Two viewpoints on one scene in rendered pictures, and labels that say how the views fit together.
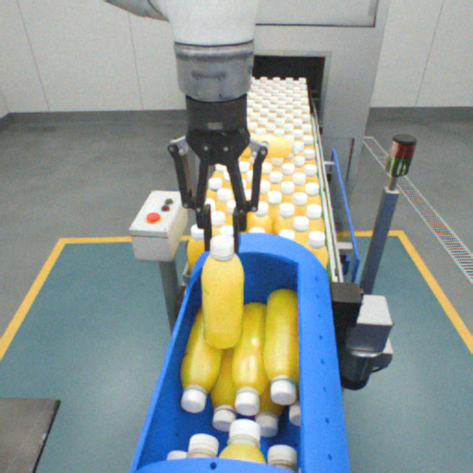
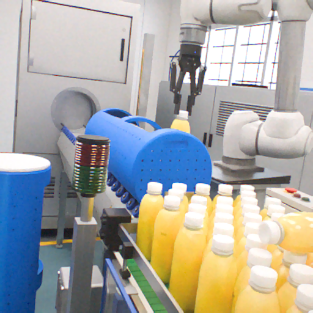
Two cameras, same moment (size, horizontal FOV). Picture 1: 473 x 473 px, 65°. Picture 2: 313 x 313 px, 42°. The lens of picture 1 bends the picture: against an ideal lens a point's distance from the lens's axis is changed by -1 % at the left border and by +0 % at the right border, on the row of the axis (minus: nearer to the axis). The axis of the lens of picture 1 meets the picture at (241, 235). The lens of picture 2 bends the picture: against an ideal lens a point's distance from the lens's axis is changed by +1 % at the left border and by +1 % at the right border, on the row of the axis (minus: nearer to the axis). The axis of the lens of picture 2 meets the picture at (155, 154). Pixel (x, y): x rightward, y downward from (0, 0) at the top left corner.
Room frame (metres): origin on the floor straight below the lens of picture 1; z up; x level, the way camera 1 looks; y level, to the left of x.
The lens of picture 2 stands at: (1.68, -0.66, 1.36)
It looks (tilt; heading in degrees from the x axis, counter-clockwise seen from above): 9 degrees down; 153
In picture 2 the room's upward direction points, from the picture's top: 7 degrees clockwise
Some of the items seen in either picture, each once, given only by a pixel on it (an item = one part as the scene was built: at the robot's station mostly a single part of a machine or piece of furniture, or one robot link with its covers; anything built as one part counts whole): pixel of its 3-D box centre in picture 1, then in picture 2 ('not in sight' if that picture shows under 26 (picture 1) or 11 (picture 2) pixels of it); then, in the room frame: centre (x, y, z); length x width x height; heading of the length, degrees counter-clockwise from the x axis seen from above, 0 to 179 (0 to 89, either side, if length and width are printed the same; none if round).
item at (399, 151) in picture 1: (402, 148); (92, 153); (0.97, -0.44, 1.23); 0.06 x 0.06 x 0.04
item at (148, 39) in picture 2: not in sight; (136, 160); (-0.82, 0.44, 0.85); 0.06 x 0.06 x 1.70; 84
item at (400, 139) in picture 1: (398, 164); (89, 179); (0.97, -0.44, 1.18); 0.06 x 0.06 x 0.16
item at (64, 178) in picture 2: not in sight; (62, 209); (-1.40, 0.10, 0.31); 0.06 x 0.06 x 0.63; 84
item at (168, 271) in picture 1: (180, 348); not in sight; (0.87, 0.22, 0.50); 0.04 x 0.04 x 1.00; 84
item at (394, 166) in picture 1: (398, 163); (90, 176); (0.97, -0.44, 1.18); 0.06 x 0.06 x 0.05
